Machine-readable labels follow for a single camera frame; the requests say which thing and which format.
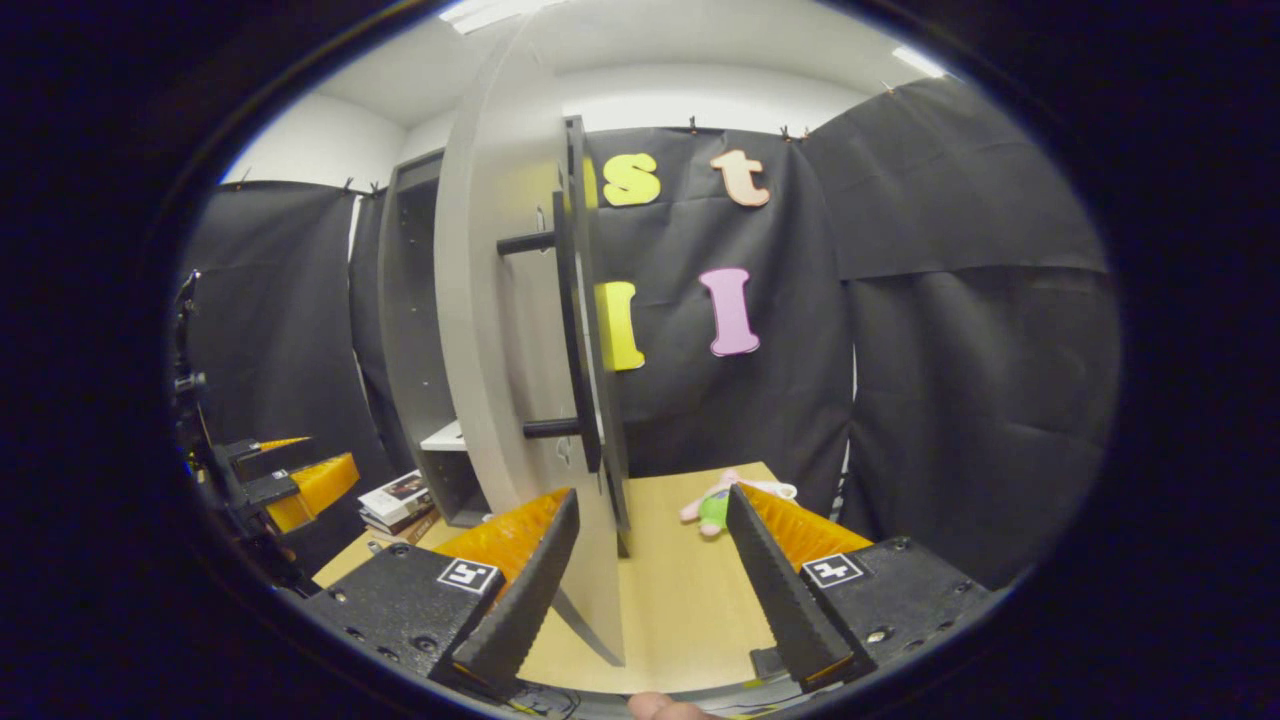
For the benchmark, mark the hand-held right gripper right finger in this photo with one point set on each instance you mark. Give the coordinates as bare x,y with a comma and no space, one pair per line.
785,600

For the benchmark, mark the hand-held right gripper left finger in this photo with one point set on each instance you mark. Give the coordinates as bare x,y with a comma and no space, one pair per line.
525,600

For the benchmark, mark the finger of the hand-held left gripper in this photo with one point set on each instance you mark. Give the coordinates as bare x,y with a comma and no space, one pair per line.
320,490
245,450

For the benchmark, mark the grey cabinet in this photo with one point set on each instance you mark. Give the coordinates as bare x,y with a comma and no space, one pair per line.
400,350

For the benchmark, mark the grey cabinet door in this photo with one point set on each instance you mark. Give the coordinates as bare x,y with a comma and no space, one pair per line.
480,350

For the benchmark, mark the white cabinet shelf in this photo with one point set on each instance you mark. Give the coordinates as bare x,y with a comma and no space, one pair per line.
445,438

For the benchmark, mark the white cover book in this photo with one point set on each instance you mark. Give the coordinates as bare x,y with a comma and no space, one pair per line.
395,495

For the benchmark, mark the dark book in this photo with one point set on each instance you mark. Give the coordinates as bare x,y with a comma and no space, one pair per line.
412,530

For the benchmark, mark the pink and green plush toy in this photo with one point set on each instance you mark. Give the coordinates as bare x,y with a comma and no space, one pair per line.
712,510

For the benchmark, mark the black backdrop cloth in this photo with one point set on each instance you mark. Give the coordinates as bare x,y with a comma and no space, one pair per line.
980,400

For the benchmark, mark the long ceiling light panel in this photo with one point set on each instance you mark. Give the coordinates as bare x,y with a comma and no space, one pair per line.
500,12

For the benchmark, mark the small ceiling light panel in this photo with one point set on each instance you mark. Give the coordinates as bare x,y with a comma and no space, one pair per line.
918,62

